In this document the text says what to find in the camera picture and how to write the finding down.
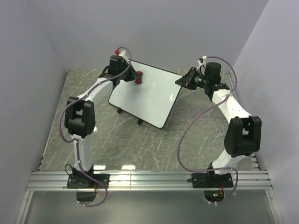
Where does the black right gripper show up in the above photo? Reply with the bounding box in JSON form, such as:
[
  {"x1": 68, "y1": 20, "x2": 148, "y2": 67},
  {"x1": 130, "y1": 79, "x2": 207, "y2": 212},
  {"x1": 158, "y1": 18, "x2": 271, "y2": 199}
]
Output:
[{"x1": 176, "y1": 67, "x2": 209, "y2": 91}]

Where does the red whiteboard eraser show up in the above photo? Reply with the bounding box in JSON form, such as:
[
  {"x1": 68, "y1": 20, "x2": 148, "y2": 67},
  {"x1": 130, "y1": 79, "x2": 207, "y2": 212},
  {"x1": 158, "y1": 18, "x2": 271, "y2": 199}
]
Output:
[{"x1": 135, "y1": 71, "x2": 143, "y2": 84}]

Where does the white whiteboard with black frame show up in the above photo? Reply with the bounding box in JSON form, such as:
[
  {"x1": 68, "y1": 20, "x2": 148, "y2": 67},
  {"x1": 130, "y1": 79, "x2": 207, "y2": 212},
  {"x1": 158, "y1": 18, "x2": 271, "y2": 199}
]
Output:
[{"x1": 108, "y1": 61, "x2": 181, "y2": 129}]

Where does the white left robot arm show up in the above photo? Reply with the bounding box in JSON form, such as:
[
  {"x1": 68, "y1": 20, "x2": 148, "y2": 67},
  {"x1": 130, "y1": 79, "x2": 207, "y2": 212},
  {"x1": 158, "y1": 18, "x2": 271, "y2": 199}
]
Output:
[{"x1": 59, "y1": 50, "x2": 143, "y2": 188}]

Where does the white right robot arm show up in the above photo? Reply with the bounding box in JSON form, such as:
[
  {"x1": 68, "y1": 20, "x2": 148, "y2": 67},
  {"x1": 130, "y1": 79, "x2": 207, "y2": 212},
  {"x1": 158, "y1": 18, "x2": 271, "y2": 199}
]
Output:
[{"x1": 175, "y1": 62, "x2": 262, "y2": 187}]

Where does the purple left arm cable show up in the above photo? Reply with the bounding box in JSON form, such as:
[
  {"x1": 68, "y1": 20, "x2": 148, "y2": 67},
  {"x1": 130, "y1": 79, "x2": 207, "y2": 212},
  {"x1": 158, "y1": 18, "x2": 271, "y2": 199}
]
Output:
[{"x1": 59, "y1": 47, "x2": 133, "y2": 208}]

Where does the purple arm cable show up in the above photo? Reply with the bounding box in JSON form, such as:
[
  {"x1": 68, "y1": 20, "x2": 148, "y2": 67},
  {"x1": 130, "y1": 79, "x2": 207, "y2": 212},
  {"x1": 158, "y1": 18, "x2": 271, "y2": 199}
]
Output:
[
  {"x1": 177, "y1": 56, "x2": 239, "y2": 206},
  {"x1": 59, "y1": 47, "x2": 133, "y2": 208}
]

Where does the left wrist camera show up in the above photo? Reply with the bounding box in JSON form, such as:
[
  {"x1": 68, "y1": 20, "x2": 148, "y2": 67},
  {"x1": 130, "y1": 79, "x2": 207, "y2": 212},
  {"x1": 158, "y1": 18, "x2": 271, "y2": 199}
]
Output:
[{"x1": 115, "y1": 49, "x2": 128, "y2": 60}]

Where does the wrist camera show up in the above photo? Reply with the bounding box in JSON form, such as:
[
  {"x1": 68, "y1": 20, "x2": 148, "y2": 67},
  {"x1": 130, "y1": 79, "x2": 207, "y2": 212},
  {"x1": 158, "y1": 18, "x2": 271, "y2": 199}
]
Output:
[
  {"x1": 115, "y1": 49, "x2": 128, "y2": 60},
  {"x1": 197, "y1": 56, "x2": 207, "y2": 70}
]

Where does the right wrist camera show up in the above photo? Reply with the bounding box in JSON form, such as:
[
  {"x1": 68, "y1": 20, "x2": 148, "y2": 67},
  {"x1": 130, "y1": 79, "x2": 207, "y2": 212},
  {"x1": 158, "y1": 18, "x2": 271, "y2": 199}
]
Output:
[{"x1": 197, "y1": 56, "x2": 207, "y2": 70}]

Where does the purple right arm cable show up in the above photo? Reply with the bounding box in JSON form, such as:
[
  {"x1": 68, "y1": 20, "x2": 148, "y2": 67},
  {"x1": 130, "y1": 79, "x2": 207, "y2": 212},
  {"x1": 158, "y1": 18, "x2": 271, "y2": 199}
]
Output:
[{"x1": 177, "y1": 56, "x2": 239, "y2": 206}]

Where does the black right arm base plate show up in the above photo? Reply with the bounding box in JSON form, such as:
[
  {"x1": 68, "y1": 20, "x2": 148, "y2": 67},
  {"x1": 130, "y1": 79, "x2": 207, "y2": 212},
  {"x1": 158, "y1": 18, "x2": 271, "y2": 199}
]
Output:
[{"x1": 187, "y1": 172, "x2": 234, "y2": 189}]

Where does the aluminium side rail right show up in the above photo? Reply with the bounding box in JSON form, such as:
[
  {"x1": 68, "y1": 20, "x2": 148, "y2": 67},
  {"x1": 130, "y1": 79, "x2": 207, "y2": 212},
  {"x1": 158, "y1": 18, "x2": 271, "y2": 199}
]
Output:
[{"x1": 221, "y1": 69, "x2": 273, "y2": 189}]

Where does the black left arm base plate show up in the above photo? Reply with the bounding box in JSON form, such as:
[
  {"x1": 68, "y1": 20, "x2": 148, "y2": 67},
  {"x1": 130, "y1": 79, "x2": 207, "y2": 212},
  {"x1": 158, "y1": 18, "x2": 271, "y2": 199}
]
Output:
[{"x1": 66, "y1": 172, "x2": 110, "y2": 189}]

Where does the aluminium mounting rail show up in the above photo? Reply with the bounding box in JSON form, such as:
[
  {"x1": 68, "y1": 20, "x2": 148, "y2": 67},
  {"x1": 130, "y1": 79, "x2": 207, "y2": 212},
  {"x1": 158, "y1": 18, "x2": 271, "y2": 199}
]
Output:
[{"x1": 26, "y1": 170, "x2": 272, "y2": 191}]

